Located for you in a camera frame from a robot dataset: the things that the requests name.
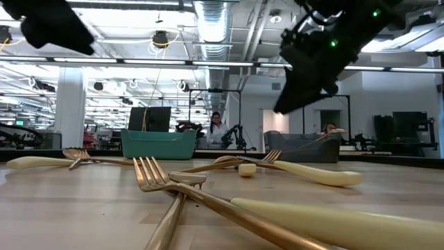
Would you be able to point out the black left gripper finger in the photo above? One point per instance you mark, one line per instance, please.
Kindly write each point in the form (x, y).
(62, 34)

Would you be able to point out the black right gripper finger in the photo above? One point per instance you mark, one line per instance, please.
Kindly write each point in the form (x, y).
(301, 87)

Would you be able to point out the gold spoon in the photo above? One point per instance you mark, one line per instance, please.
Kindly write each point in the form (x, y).
(336, 131)
(223, 159)

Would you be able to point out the gold fork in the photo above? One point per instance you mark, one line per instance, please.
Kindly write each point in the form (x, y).
(74, 153)
(215, 205)
(272, 156)
(166, 222)

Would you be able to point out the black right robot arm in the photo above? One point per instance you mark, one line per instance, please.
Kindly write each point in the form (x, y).
(381, 17)

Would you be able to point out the black background robot arm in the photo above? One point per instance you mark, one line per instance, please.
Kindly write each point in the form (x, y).
(236, 135)

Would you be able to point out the person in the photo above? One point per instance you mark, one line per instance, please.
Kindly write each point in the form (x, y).
(216, 133)
(329, 127)

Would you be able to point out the dark grey plastic bin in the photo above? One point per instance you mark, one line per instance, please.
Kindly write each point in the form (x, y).
(298, 152)

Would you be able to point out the long ceiling light bar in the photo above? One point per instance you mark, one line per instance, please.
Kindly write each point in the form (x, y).
(156, 62)

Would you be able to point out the black ceiling device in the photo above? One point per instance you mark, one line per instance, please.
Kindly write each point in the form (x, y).
(160, 38)

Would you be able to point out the black desk with monitors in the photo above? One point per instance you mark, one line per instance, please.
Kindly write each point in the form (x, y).
(409, 121)

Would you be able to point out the red and black robot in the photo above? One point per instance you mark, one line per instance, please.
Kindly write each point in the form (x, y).
(189, 126)

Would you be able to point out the black monitor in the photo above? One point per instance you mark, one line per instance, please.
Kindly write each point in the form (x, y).
(157, 119)

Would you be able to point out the teal plastic bin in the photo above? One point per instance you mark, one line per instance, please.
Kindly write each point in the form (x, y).
(156, 146)

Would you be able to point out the black rig frame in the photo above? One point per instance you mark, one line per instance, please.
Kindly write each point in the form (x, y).
(215, 90)
(326, 95)

